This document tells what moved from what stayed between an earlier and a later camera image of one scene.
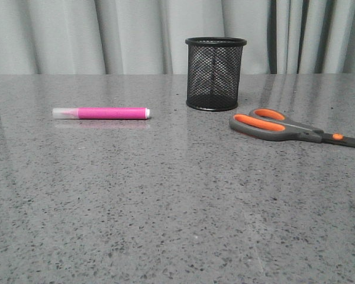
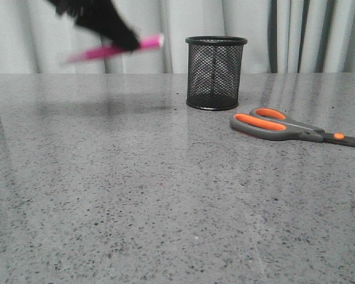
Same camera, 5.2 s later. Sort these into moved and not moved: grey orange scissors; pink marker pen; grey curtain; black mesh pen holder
Moved: pink marker pen
Not moved: black mesh pen holder; grey curtain; grey orange scissors
